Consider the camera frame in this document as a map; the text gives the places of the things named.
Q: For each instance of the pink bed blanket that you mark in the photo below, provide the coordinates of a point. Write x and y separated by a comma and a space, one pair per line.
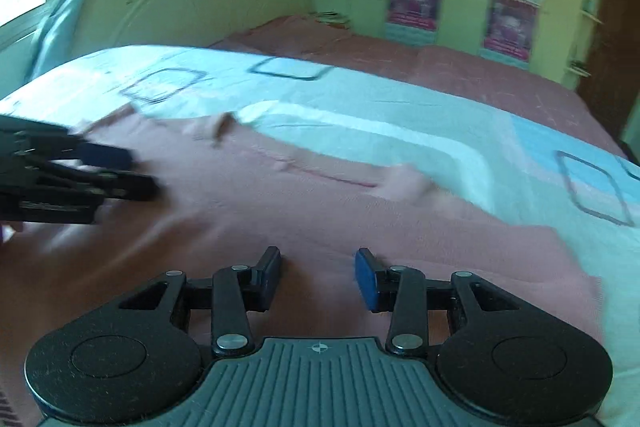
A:
450, 72

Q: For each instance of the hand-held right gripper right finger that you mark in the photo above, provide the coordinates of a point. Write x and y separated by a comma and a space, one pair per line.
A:
367, 282

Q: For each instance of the white corner shelf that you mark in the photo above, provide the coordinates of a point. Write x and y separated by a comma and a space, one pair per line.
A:
592, 14

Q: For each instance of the pink sweater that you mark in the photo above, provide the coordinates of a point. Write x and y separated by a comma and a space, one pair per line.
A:
300, 217

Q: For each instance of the brown wooden door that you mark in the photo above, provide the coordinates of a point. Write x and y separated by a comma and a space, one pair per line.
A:
620, 32

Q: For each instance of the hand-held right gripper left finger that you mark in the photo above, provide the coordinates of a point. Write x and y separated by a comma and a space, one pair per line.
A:
270, 279

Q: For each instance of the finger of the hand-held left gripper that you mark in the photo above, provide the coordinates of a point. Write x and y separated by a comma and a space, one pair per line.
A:
132, 188
107, 156

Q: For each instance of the bed with patterned sheet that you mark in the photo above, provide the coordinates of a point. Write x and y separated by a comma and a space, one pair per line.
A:
400, 107

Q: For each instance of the stack of books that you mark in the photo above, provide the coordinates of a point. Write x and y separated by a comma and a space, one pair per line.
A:
330, 18

